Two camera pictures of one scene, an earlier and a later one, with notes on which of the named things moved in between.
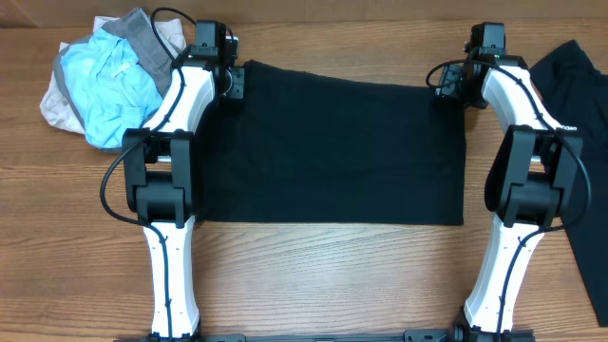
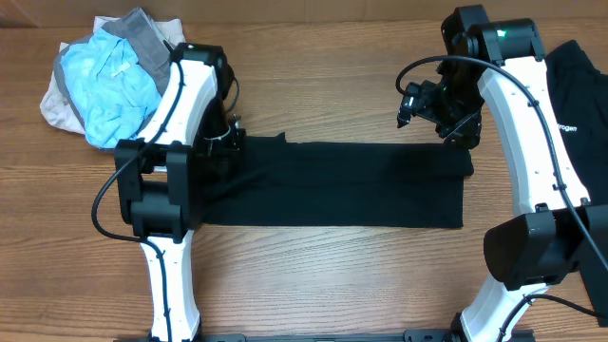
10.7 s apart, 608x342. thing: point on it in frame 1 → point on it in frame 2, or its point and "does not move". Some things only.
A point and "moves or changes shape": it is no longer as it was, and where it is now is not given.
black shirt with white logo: (575, 92) does not move
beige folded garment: (172, 29) does not move
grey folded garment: (138, 28) does not move
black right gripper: (445, 88) → (418, 102)
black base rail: (427, 335) does not move
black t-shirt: (299, 146) moves or changes shape
